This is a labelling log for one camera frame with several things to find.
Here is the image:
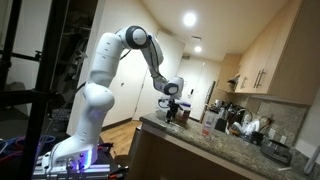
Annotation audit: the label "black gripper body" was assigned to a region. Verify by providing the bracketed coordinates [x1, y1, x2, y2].
[165, 100, 182, 116]

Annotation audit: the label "aluminium robot base platform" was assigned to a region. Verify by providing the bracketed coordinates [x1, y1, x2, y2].
[31, 150, 130, 180]

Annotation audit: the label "jar with blue lid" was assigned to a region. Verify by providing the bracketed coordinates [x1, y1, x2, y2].
[175, 100, 193, 122]

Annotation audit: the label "clear labelled storage jar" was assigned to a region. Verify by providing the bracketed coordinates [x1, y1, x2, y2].
[201, 109, 221, 138]

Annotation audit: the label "white door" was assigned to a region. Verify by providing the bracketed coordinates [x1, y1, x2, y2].
[132, 30, 186, 122]

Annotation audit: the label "beige counter cabinet base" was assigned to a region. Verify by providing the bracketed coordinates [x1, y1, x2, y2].
[127, 121, 249, 180]

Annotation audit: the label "black countertop container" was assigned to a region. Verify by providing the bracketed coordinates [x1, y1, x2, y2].
[214, 117, 229, 133]

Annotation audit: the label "range hood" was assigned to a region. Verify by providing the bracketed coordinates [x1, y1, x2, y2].
[227, 74, 241, 86]

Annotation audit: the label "tall beige cabinet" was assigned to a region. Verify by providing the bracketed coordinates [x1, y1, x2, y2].
[215, 53, 242, 94]

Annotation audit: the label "curved kitchen faucet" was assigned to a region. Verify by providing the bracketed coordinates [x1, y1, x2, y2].
[234, 107, 255, 127]

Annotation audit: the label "white dishes in rack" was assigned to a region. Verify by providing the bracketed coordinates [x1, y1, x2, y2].
[231, 119, 261, 136]

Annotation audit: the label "black cup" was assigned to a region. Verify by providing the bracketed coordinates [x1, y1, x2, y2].
[250, 131, 265, 146]

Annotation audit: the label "large round ceiling light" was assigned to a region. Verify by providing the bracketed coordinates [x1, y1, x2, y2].
[182, 11, 198, 28]

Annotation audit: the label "beige upper kitchen cabinets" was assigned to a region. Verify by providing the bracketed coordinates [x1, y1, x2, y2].
[233, 0, 320, 106]

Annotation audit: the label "wrist cable loop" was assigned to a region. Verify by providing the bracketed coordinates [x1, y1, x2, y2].
[157, 97, 169, 110]

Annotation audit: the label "metal cabinet handle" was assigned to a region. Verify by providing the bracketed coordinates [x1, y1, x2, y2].
[252, 68, 267, 90]
[239, 76, 249, 90]

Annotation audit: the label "black metal stand frame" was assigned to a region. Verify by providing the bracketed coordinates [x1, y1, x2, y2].
[0, 0, 70, 180]

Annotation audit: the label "white curved handle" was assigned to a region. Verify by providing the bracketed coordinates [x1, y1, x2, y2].
[303, 144, 320, 176]

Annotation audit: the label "blue and red cables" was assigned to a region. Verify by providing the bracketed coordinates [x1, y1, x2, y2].
[0, 134, 56, 165]

